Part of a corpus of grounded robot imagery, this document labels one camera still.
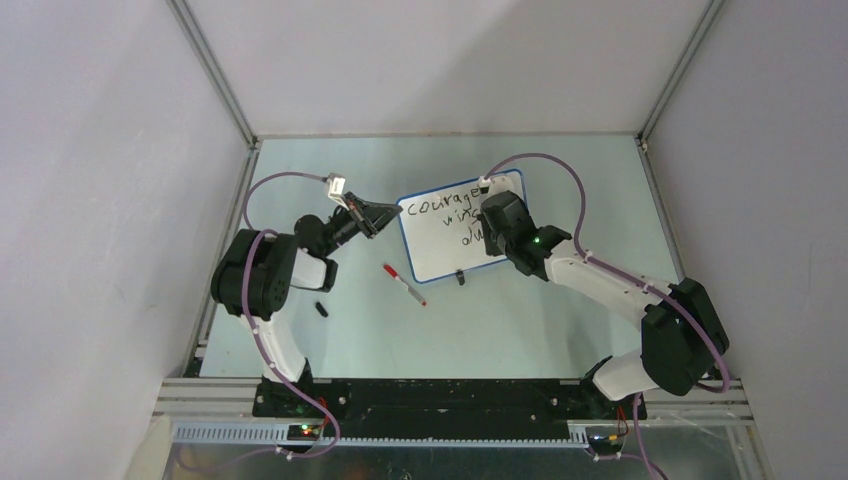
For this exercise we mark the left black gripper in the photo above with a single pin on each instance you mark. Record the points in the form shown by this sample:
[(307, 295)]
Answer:
[(369, 217)]

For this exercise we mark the blue framed whiteboard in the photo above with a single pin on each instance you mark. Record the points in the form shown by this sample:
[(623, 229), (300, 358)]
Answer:
[(442, 233)]

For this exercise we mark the black marker cap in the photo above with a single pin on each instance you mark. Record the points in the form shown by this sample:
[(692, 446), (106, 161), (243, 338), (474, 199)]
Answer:
[(321, 310)]

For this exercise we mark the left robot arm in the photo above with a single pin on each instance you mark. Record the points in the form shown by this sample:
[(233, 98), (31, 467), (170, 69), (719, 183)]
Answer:
[(253, 279)]

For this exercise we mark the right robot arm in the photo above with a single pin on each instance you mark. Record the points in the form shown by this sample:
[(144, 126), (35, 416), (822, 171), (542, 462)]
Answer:
[(681, 335)]

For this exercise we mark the red whiteboard marker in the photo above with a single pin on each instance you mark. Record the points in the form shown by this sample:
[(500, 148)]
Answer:
[(406, 285)]

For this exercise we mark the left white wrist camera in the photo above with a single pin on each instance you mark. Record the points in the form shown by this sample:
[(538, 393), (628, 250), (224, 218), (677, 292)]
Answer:
[(335, 186)]

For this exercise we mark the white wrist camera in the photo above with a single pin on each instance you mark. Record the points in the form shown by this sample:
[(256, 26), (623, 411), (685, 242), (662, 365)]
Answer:
[(335, 186), (489, 186)]

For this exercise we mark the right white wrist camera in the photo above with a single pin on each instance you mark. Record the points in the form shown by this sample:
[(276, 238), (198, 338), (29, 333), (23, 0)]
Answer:
[(489, 186)]

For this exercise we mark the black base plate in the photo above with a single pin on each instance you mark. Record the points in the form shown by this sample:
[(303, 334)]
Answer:
[(427, 409)]

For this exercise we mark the aluminium frame rail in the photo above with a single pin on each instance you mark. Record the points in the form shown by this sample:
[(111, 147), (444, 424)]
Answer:
[(219, 410)]

